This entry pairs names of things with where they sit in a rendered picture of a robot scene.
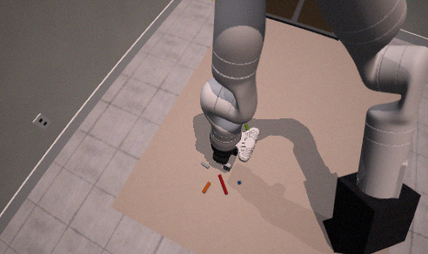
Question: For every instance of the grey rod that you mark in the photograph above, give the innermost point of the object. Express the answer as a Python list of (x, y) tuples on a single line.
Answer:
[(205, 165)]

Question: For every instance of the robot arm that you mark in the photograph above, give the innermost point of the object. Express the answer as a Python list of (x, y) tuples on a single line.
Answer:
[(363, 27)]

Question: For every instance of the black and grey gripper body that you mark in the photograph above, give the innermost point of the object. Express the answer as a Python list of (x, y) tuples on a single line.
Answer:
[(244, 146)]

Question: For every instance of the orange rod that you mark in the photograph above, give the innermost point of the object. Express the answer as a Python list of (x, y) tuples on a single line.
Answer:
[(206, 187)]

